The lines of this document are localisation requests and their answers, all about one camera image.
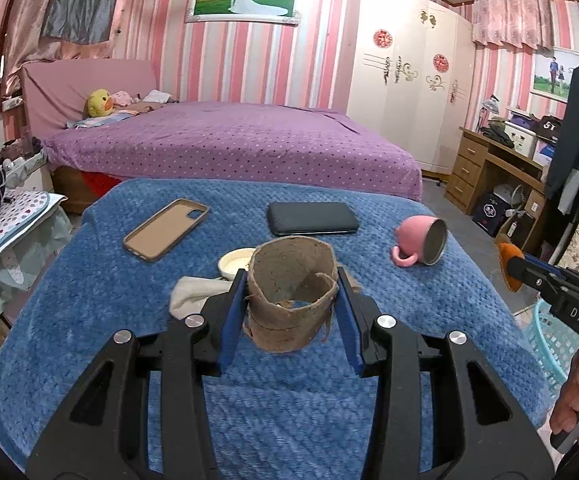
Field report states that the pink bed headboard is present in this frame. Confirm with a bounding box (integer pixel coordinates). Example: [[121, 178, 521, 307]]
[[21, 58, 158, 141]]

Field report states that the brown cardboard box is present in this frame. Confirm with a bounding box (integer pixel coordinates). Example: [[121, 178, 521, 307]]
[[494, 212, 543, 256]]

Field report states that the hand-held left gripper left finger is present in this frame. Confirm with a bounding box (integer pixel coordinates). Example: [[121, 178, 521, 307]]
[[26, 267, 249, 480]]

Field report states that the pink valance curtain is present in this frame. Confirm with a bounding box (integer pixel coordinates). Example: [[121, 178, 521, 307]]
[[472, 0, 555, 51]]

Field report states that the beige tissue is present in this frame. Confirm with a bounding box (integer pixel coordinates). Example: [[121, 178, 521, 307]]
[[170, 276, 235, 321]]

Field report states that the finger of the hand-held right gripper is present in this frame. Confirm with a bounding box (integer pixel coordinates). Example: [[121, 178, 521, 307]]
[[522, 254, 579, 295], [508, 259, 570, 307]]

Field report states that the white fan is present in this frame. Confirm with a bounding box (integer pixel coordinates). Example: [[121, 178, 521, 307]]
[[492, 183, 525, 213]]

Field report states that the yellow duck plush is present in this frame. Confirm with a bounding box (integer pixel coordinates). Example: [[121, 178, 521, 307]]
[[86, 89, 115, 118]]

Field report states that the teal plastic basket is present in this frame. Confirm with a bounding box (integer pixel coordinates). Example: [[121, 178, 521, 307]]
[[524, 300, 579, 396]]

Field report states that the white storage box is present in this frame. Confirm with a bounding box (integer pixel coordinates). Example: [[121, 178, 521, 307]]
[[507, 110, 540, 156]]

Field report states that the white stand pole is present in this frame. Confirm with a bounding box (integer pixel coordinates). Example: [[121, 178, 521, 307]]
[[548, 210, 576, 263]]

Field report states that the desk lamp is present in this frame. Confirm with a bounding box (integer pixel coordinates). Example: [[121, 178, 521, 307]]
[[474, 95, 501, 133]]

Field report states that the light blue cloth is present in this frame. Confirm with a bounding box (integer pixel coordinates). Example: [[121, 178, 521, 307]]
[[67, 112, 133, 130]]

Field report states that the blue fleece blanket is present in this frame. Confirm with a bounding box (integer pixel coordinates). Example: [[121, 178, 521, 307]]
[[0, 177, 557, 480]]

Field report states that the bed with purple dotted cover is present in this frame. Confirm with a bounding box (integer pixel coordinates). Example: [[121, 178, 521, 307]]
[[42, 101, 423, 213]]

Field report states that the orange peel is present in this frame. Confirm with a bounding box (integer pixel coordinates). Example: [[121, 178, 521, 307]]
[[498, 242, 526, 292]]

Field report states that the wooden desk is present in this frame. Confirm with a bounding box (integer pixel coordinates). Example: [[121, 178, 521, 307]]
[[444, 127, 550, 256]]

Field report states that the polka dot cloth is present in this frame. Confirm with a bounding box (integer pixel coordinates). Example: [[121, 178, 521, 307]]
[[0, 189, 68, 271]]

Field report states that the white wardrobe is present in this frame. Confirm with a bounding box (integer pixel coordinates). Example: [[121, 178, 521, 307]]
[[345, 0, 476, 176]]

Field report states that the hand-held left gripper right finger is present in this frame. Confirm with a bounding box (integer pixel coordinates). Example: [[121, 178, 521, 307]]
[[337, 266, 555, 480]]

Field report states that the pale green cloth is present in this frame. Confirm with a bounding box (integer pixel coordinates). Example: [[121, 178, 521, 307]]
[[0, 205, 75, 306]]

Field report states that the brown phone case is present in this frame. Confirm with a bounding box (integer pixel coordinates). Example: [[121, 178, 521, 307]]
[[123, 198, 209, 263]]

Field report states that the black carton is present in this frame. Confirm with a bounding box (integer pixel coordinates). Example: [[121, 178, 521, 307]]
[[472, 195, 513, 237]]

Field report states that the dark green bag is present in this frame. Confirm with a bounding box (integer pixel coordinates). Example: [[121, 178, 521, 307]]
[[479, 117, 515, 148]]

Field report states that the black smartphone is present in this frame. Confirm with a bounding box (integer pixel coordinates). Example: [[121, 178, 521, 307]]
[[267, 202, 359, 237]]

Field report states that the small white bowl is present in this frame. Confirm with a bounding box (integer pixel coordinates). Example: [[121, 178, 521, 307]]
[[218, 248, 258, 281]]

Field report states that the pink mug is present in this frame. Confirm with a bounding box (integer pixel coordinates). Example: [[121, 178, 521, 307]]
[[392, 215, 449, 267]]

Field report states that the brown cardboard tube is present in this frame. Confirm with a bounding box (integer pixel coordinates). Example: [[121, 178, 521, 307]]
[[244, 239, 341, 356]]

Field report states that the framed couple photo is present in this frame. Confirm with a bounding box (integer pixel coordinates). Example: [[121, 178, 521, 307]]
[[529, 47, 579, 98]]

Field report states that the black printed bag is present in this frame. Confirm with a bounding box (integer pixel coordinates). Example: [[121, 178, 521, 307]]
[[534, 117, 565, 143]]

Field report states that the grey cloth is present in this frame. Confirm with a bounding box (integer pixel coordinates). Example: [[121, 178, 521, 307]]
[[40, 0, 128, 43]]

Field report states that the pink satin curtain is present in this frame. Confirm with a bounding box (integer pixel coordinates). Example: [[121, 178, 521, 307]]
[[0, 0, 180, 96]]

